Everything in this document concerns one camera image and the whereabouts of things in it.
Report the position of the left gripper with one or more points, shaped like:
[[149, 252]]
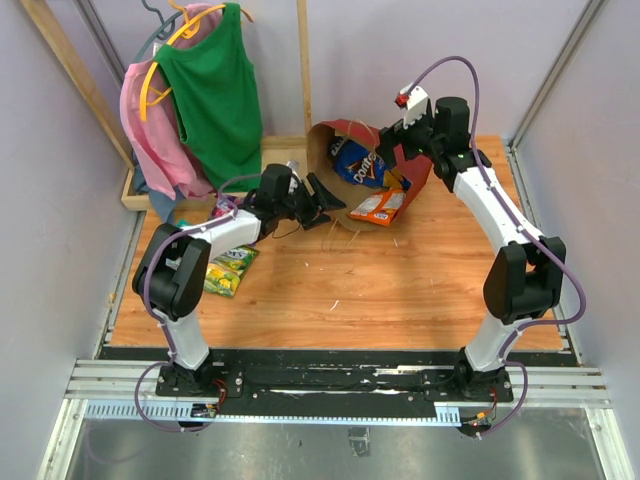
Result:
[[313, 216]]

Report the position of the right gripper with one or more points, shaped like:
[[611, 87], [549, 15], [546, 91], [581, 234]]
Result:
[[391, 137]]

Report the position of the red brown paper bag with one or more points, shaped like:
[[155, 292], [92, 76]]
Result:
[[321, 164]]

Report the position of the purple Fox's candy packet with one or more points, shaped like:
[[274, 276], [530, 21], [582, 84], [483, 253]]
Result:
[[224, 206]]

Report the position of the green Fox's candy packet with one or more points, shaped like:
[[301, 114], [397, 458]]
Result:
[[225, 272]]

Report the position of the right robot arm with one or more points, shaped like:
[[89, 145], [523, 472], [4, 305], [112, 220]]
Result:
[[526, 276]]

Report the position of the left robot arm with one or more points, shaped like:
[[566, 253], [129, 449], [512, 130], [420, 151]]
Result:
[[171, 276]]

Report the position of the blue Doritos chip bag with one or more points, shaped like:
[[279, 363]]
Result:
[[359, 166]]

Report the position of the orange snack packet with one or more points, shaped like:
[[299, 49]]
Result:
[[379, 209]]

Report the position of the blue grey cloth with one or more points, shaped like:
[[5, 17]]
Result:
[[163, 204]]

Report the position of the green tank top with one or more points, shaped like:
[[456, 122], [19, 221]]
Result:
[[224, 129]]

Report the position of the pink shirt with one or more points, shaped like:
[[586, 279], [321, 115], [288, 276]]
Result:
[[167, 166]]

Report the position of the grey clothes hanger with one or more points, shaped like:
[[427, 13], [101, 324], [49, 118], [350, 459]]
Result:
[[165, 27]]

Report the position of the aluminium corner profile right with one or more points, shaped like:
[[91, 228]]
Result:
[[575, 38]]

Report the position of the aluminium corner profile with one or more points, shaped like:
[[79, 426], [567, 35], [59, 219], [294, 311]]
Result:
[[575, 38], [99, 33]]

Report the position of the aluminium corner profile left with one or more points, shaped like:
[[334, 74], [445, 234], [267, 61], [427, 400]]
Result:
[[99, 33]]

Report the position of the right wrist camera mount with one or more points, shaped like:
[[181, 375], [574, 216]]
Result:
[[414, 101]]

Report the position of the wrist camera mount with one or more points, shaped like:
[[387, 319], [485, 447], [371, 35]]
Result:
[[414, 101], [294, 166]]

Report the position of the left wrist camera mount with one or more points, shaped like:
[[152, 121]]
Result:
[[294, 166]]

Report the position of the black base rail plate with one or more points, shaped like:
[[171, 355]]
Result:
[[335, 383]]

